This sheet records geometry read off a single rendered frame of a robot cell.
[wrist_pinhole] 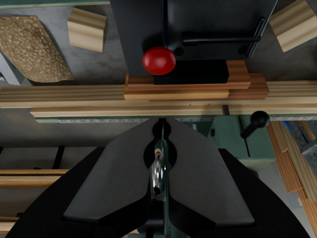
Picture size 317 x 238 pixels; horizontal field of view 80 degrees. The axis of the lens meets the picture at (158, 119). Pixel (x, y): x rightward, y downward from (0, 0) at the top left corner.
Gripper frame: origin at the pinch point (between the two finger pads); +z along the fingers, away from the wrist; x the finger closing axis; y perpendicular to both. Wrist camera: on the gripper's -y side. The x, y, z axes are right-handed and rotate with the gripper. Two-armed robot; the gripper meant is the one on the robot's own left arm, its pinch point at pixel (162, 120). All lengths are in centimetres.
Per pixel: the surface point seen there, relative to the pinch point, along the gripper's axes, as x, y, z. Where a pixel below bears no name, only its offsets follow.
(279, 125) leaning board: 107, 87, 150
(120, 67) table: -8.1, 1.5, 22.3
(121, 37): -3.6, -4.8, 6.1
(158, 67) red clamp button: -0.5, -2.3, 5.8
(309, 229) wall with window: 148, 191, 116
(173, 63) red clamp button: 0.8, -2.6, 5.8
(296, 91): 23.6, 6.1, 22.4
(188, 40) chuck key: 2.1, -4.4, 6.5
